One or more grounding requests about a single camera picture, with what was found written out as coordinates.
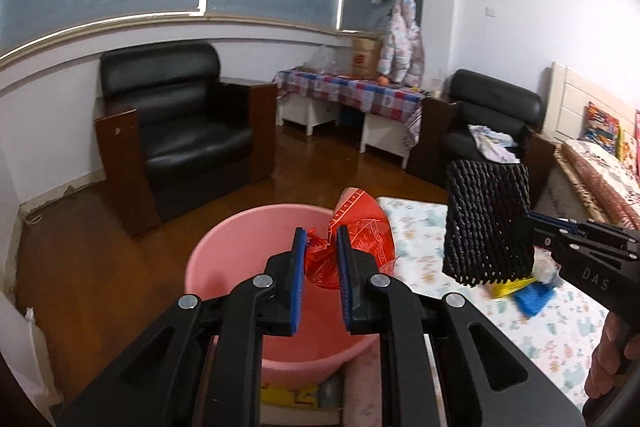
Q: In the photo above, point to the bed with brown quilt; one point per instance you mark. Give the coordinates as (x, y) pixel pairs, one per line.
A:
(585, 182)

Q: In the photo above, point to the folded cloth on armchair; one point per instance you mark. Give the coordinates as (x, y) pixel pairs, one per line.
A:
(493, 145)

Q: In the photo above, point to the brown cardboard box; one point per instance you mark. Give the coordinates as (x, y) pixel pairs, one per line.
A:
(365, 54)

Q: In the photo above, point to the plaid tablecloth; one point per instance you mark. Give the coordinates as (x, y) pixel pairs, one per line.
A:
(399, 104)

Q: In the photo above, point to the colourful striped pillow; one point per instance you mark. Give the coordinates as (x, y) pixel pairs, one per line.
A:
(601, 128)

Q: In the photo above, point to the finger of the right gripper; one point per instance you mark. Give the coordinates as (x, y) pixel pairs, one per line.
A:
(539, 221)

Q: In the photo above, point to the clear plastic bag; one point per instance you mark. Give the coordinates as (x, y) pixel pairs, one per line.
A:
(323, 61)

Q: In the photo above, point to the yellow box under bucket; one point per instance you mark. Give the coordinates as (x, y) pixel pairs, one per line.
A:
(306, 398)

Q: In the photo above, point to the black foam fruit net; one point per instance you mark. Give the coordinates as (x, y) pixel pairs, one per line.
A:
(487, 236)

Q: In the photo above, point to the white bed headboard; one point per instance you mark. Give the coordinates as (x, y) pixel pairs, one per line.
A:
(568, 99)

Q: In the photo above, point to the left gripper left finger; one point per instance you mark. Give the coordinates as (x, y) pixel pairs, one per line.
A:
(268, 304)

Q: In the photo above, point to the red plastic wrapper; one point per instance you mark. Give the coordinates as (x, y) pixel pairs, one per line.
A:
(369, 231)

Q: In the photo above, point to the yellow crumpled wrapper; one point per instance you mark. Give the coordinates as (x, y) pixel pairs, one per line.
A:
(505, 289)

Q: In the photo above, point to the large black leather armchair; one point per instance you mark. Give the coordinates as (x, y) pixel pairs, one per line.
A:
(173, 134)

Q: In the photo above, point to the white side table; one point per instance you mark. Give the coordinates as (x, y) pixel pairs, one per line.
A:
(373, 132)

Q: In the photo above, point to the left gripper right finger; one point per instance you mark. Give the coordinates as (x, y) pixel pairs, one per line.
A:
(375, 303)

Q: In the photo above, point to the plastic cup with straw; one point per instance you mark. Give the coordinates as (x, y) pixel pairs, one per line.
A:
(437, 85)

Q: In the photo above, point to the floral tablecloth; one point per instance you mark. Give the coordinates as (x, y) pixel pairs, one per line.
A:
(559, 339)

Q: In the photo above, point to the right hand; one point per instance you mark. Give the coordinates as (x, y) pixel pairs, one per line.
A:
(605, 361)

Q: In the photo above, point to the red flower pillow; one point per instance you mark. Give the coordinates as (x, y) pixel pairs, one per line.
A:
(637, 127)

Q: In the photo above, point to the white bag at wall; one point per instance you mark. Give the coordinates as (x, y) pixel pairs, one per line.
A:
(24, 348)

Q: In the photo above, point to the hanging floral padded jacket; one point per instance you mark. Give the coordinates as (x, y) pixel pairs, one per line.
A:
(401, 58)

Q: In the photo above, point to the clear plastic wrapper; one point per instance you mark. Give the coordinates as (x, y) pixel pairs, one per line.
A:
(545, 270)

